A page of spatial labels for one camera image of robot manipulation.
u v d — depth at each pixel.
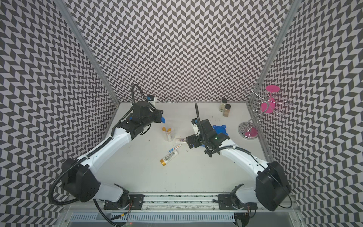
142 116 0.61
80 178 0.40
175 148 0.91
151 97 0.69
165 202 0.74
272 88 0.82
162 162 0.86
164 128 0.89
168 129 0.88
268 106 0.74
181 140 0.94
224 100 1.16
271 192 0.41
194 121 0.72
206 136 0.61
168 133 0.87
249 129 0.99
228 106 1.02
